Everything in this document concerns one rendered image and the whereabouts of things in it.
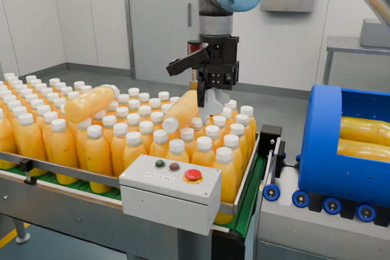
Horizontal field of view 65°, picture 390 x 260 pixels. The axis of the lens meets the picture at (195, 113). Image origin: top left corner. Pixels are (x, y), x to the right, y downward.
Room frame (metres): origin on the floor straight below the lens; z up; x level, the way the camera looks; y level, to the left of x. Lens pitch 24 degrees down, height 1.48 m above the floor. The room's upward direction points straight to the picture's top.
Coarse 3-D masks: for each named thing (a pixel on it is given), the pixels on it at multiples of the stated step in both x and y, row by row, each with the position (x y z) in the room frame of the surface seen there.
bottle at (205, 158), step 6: (198, 150) 0.68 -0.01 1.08; (204, 150) 0.68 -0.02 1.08; (210, 150) 0.69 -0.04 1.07; (192, 156) 0.69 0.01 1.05; (198, 156) 0.67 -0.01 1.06; (204, 156) 0.67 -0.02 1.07; (210, 156) 0.67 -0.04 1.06; (192, 162) 0.68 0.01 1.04; (198, 162) 0.67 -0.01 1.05; (204, 162) 0.66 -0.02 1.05; (210, 162) 0.67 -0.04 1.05
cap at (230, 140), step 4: (224, 136) 0.71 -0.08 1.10; (228, 136) 0.71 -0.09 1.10; (232, 136) 0.71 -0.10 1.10; (236, 136) 0.71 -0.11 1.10; (224, 140) 0.70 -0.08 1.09; (228, 140) 0.69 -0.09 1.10; (232, 140) 0.69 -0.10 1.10; (236, 140) 0.69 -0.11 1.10; (224, 144) 0.71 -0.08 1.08; (228, 144) 0.69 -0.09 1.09; (232, 144) 0.69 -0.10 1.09; (236, 144) 0.69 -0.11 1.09
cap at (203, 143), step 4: (204, 136) 0.71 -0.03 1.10; (200, 140) 0.69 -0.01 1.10; (204, 140) 0.69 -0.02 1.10; (208, 140) 0.69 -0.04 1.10; (200, 144) 0.68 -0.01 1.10; (204, 144) 0.68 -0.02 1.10; (208, 144) 0.68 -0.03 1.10; (200, 148) 0.68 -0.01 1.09; (204, 148) 0.68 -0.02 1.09; (208, 148) 0.68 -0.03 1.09
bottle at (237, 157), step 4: (232, 148) 0.69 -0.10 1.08; (236, 148) 0.69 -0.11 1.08; (232, 152) 0.69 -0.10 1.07; (236, 152) 0.69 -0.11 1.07; (240, 152) 0.70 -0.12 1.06; (232, 156) 0.68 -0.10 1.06; (236, 156) 0.68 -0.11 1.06; (240, 156) 0.69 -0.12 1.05; (232, 160) 0.68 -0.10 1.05; (236, 160) 0.68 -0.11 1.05; (240, 160) 0.69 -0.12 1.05; (236, 164) 0.68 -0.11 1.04; (240, 164) 0.68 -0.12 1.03; (236, 168) 0.68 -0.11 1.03; (240, 168) 0.69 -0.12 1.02; (240, 172) 0.69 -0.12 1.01; (240, 176) 0.69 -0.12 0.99; (240, 180) 0.69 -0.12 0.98; (240, 184) 0.69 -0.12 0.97; (236, 192) 0.68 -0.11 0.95
